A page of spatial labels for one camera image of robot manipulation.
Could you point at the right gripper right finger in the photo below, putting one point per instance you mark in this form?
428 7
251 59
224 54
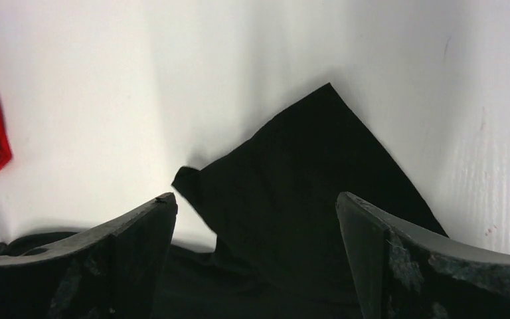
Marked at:
402 270

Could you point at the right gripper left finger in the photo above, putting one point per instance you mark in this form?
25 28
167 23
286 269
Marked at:
108 271

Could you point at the black t-shirt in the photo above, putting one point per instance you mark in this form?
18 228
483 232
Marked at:
272 204

